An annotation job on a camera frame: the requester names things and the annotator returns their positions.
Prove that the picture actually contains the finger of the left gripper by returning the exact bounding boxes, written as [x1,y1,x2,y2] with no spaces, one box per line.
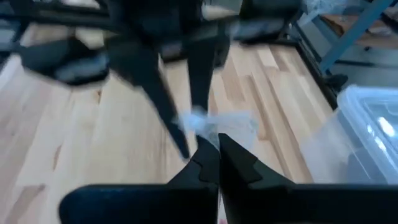
[108,46,190,160]
[186,43,215,110]

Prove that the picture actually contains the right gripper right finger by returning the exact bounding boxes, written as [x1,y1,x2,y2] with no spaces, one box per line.
[219,133,398,224]

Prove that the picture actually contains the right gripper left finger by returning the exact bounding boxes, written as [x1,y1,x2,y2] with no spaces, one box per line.
[58,136,220,224]

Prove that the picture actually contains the clear plastic bag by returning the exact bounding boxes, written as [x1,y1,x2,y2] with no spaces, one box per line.
[177,108,259,150]

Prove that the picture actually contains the clear plastic storage box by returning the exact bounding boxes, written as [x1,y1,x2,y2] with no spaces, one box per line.
[300,85,398,185]

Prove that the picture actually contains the wooden workbench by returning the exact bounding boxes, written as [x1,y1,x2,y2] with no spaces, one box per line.
[318,0,398,72]

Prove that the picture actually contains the black table edge rail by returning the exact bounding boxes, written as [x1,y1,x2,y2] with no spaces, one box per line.
[292,21,340,110]

